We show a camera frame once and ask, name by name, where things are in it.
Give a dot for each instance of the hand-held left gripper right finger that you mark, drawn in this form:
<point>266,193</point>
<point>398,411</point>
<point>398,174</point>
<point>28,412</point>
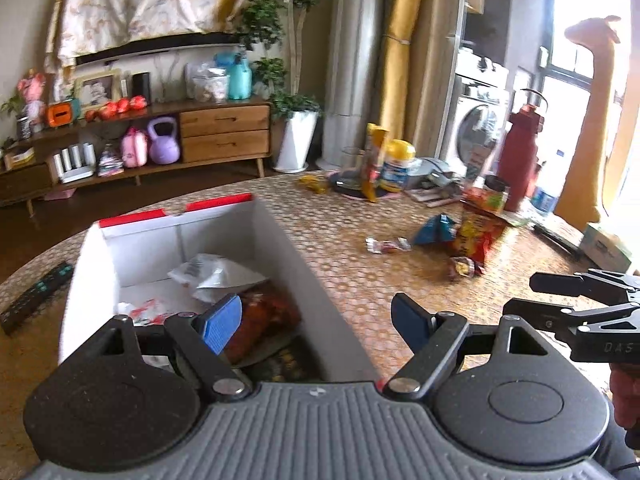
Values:
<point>410,320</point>

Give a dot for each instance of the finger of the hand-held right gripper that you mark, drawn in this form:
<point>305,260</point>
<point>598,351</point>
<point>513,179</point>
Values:
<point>545,310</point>
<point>580,282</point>

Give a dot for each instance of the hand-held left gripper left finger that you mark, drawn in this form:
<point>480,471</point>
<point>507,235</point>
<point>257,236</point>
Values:
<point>225,325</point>

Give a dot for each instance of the brown foil cookie bag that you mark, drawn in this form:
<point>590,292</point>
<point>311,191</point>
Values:
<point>270,315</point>

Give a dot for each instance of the clear plastic packet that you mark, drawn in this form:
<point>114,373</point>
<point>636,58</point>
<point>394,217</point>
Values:
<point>220,275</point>

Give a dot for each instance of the dark patterned snack packet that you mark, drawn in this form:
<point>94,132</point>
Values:
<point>290,360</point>

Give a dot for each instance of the red and white small packet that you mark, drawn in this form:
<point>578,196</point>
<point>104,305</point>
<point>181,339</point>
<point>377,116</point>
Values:
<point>145,310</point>

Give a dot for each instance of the white cardboard box red flap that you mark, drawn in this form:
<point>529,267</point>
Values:
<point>310,285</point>

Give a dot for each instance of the person's right hand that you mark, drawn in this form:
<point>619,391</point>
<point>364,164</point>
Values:
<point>627,395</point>

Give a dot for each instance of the green and white tissue box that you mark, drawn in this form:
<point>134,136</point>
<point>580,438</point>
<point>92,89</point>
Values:
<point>605,247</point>

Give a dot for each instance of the small purple snack packet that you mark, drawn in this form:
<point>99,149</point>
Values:
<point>464,267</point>

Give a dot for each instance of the small red candy wrapper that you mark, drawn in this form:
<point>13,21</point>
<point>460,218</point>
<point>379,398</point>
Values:
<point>387,246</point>

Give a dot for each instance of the clear plastic water bottle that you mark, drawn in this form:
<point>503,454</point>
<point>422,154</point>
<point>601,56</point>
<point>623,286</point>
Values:
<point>544,201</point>

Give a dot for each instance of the blue snack packet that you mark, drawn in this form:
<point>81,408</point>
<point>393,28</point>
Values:
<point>434,230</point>

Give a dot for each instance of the red and yellow snack bag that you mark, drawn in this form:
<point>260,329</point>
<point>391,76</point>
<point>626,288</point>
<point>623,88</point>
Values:
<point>477,237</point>

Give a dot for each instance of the green-label glass jar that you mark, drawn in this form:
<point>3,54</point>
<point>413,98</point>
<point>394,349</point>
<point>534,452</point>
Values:
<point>495,192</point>

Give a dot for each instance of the red water bottle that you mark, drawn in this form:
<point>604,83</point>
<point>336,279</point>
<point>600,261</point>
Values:
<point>522,160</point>

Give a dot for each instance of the black round coaster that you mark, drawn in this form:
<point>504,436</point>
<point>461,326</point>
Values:
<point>345,189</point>

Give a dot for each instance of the giraffe plush toy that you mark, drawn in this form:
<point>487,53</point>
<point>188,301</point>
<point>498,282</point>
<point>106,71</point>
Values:
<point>590,135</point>

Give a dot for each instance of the yellow-capped gummies bottle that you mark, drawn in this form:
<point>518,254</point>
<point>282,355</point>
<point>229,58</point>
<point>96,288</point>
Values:
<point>397,165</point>

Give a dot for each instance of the yellow standing pouch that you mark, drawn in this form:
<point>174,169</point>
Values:
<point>376,160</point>

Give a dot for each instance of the yellow crumpled wrapper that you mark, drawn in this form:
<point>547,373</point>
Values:
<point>314,184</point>

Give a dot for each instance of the white washing machine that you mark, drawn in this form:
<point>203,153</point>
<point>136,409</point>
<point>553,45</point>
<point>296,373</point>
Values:
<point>475,130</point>

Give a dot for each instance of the purple kettlebell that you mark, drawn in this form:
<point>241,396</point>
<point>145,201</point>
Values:
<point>164,144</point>

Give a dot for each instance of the black remote control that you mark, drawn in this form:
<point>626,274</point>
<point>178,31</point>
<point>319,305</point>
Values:
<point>35,297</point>

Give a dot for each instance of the wooden television cabinet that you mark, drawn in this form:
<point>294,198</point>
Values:
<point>225,130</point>

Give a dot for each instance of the pink toy bag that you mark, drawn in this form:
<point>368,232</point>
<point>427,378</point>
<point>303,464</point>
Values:
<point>135,149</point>

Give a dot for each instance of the white plant pot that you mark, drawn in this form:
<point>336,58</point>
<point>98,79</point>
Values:
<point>296,140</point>

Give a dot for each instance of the colourful toy pile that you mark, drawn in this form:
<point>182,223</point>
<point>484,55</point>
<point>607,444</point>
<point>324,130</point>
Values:
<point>110,160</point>

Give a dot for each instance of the white router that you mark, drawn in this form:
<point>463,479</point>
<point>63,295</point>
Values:
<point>75,162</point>

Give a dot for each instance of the red ornament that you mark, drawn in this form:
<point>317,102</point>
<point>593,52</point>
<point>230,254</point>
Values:
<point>139,102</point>
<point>90,115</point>
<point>107,110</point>
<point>123,105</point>

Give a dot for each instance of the clear plastic bag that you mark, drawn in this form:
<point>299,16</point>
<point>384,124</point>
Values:
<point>207,82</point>

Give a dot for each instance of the teal bottle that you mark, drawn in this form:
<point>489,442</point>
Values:
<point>240,77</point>

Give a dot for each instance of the black speaker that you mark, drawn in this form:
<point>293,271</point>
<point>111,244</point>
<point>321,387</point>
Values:
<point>141,85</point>

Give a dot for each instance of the yellow curtain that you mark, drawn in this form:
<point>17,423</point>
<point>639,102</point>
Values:
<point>405,60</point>

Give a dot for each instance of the yellow cardboard box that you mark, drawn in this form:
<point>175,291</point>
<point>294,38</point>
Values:
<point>20,157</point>

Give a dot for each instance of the grey tower air conditioner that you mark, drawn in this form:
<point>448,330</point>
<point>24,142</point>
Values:
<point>355,60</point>

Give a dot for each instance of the orange radio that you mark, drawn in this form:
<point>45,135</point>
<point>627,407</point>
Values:
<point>62,114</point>

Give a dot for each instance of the black mug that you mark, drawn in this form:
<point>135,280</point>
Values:
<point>23,127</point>

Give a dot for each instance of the black television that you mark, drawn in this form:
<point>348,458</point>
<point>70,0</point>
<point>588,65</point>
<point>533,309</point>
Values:
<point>160,46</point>

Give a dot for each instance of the green potted plant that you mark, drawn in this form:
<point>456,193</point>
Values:
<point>280,35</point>

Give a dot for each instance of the pink flower bouquet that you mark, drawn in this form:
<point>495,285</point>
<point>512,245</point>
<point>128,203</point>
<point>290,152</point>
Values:
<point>32,95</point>

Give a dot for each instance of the floral cloth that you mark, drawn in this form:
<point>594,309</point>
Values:
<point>145,0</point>

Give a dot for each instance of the picture frame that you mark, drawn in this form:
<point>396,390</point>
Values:
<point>97,89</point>

